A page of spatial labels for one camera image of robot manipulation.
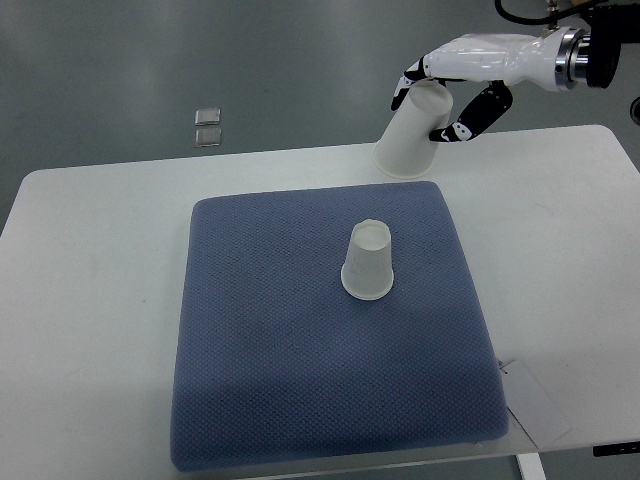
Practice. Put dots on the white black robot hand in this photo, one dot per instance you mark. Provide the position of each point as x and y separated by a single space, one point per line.
499 60

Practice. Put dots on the white paper cup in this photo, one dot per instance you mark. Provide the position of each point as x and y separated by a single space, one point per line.
405 151
367 272

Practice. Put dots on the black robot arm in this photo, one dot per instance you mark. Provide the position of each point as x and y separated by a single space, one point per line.
589 36

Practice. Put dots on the black object at edge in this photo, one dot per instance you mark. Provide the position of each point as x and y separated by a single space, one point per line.
634 111

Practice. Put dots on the white paper cup on cushion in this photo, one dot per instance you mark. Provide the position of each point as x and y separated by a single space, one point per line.
367 272

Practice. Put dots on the white paper tag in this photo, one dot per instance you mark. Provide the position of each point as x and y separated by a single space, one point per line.
530 405

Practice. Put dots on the upper metal floor plate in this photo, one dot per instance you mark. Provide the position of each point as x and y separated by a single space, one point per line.
207 116

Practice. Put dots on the black table control panel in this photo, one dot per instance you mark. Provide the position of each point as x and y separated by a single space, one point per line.
616 449

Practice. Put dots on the white table leg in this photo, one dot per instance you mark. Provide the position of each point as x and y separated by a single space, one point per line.
530 467

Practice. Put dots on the blue fabric cushion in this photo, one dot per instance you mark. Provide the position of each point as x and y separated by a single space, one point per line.
277 362

